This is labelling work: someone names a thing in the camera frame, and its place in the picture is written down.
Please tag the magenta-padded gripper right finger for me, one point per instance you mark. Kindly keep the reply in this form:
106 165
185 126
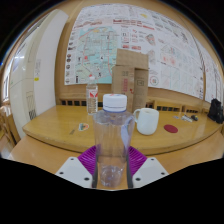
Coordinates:
150 170

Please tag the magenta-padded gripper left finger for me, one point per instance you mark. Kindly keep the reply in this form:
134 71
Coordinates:
75 170

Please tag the clear white-capped plastic bottle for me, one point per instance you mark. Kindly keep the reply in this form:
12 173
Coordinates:
113 133

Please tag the small red-labelled water bottle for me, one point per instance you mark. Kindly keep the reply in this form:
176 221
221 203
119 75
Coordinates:
92 98

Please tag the oval colourful sticker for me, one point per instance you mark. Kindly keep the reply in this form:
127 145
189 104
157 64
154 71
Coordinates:
83 126

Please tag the flat round red coaster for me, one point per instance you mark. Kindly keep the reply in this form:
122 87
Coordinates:
170 128

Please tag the white ceramic mug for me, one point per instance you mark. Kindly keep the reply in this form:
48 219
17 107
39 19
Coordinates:
148 121

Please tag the small blue sticker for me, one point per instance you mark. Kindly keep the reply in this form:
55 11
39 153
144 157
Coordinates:
176 117

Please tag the dark tape measure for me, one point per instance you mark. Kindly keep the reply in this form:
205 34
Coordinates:
194 117

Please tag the black bag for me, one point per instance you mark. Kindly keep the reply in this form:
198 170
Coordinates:
216 111

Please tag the brown cardboard box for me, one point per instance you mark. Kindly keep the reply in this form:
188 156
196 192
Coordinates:
128 76

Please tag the printed drawings wall poster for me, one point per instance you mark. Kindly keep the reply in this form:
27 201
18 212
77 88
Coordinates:
211 80

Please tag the large map wall poster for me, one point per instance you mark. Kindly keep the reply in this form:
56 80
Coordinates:
133 30

